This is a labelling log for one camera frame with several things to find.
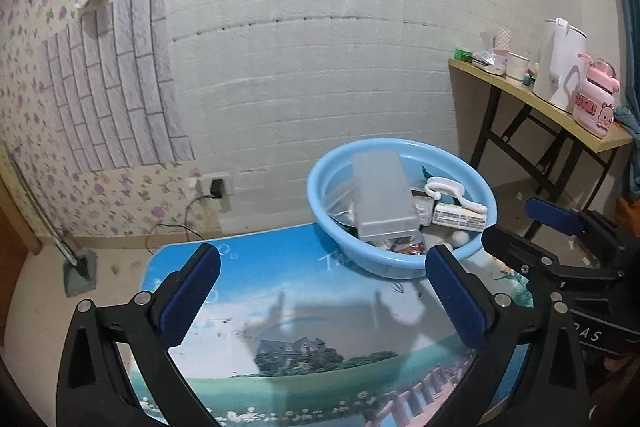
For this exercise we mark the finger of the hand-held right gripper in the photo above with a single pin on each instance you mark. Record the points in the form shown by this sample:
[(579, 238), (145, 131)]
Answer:
[(552, 216), (515, 252)]

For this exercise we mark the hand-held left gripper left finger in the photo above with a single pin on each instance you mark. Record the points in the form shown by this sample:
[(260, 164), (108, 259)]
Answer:
[(192, 302)]

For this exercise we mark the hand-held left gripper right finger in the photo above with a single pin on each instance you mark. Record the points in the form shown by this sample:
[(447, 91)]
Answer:
[(457, 302)]

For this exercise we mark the white toothpaste box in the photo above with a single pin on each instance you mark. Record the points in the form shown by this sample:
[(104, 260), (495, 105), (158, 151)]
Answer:
[(457, 218)]

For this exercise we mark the red snack packet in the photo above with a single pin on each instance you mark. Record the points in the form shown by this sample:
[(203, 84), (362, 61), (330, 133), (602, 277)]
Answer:
[(407, 249)]

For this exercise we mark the blue plastic basin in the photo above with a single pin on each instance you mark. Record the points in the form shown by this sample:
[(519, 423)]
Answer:
[(380, 264)]

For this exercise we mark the white plastic hanger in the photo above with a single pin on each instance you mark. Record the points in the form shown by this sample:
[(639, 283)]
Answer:
[(445, 183)]

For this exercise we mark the translucent plastic box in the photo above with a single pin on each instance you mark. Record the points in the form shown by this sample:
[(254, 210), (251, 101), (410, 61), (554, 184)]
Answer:
[(382, 197)]

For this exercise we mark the orange clothing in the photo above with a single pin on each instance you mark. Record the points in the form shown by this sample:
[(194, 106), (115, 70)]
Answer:
[(629, 212)]

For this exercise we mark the wooden side table black legs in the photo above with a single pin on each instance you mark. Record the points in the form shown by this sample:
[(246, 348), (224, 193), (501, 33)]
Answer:
[(550, 107)]

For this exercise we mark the grey block with pole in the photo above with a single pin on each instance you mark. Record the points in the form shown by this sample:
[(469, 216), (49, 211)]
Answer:
[(80, 274)]

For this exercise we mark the black charger plug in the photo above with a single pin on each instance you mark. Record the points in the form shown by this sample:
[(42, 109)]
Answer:
[(217, 188)]

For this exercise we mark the pink water bottle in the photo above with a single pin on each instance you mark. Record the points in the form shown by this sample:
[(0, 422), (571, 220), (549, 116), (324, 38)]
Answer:
[(595, 107)]

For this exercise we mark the white electric kettle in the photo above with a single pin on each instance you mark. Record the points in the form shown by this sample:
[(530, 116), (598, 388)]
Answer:
[(557, 62)]

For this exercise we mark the white plastic packet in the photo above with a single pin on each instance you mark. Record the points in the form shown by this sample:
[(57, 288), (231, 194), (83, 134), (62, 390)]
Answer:
[(487, 64)]

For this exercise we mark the blue curtain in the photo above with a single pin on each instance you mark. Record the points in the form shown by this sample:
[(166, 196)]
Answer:
[(630, 57)]

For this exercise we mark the stacked paper cups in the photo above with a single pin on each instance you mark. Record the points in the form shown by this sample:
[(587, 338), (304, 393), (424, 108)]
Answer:
[(503, 39)]

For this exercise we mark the small green box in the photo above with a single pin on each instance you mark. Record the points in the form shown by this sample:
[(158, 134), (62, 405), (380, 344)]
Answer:
[(463, 54)]

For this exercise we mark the clear plastic cup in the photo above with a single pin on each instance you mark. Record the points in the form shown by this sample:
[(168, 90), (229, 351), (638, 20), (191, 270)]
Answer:
[(487, 42)]

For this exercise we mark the white wall socket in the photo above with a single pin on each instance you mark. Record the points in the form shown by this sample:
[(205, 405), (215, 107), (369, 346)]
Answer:
[(228, 192)]

